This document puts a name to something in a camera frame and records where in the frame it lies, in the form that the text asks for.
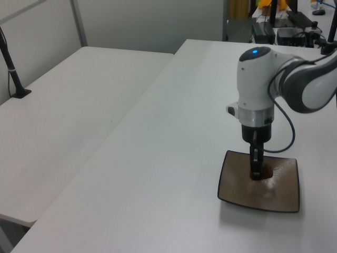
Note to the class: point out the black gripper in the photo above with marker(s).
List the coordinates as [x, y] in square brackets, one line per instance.
[256, 131]

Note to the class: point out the small red-brown round food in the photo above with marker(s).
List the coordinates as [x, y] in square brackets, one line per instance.
[268, 172]

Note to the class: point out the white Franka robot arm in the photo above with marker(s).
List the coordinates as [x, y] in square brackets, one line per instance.
[252, 84]

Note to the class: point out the brown square ceramic plate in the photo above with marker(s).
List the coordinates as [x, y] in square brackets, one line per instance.
[237, 184]

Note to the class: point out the black electronics box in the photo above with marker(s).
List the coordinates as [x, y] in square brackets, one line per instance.
[262, 33]

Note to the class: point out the black monitor stand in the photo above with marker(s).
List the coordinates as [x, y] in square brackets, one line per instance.
[273, 13]

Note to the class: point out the black keyboard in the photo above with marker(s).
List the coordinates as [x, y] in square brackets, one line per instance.
[298, 18]

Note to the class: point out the black computer mouse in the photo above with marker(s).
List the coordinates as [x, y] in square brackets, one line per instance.
[318, 12]

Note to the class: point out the white side table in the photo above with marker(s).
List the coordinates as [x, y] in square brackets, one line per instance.
[65, 105]

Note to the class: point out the black camera stand pole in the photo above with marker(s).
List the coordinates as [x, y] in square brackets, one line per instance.
[329, 37]

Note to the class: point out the grey metal shelf post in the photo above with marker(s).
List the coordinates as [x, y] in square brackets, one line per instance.
[225, 19]

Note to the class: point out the grey partition frame post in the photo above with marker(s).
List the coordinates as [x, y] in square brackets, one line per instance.
[79, 23]

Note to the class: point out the black camera stand with base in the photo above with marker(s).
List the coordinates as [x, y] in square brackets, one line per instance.
[11, 71]

